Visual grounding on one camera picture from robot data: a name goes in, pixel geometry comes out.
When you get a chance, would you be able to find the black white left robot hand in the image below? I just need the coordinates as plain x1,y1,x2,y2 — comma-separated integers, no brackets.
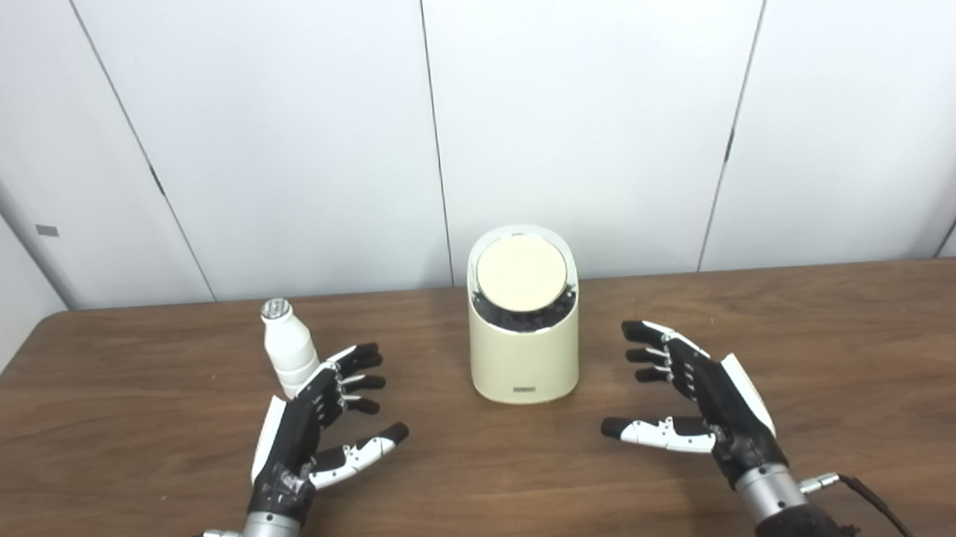
244,342,414,525

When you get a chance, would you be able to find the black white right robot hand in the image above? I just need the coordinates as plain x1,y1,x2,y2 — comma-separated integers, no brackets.
596,314,788,496

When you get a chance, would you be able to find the small white plastic bottle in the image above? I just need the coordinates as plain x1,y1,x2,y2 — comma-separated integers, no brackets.
260,297,323,401

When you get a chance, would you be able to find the cream-colored bin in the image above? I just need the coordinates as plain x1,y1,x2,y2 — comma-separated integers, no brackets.
464,223,584,406

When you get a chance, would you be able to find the cream round bin lid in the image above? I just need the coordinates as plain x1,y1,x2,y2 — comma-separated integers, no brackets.
474,232,569,314

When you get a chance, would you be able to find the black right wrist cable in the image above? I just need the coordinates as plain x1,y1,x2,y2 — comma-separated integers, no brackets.
800,469,918,537

